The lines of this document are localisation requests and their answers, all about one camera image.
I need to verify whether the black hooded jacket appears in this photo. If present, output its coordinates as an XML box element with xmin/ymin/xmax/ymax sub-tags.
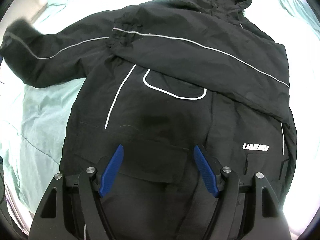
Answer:
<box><xmin>1</xmin><ymin>0</ymin><xmax>297</xmax><ymax>239</ymax></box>

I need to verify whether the mint green duvet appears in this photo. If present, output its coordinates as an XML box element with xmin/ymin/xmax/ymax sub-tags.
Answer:
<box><xmin>1</xmin><ymin>0</ymin><xmax>319</xmax><ymax>239</ymax></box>

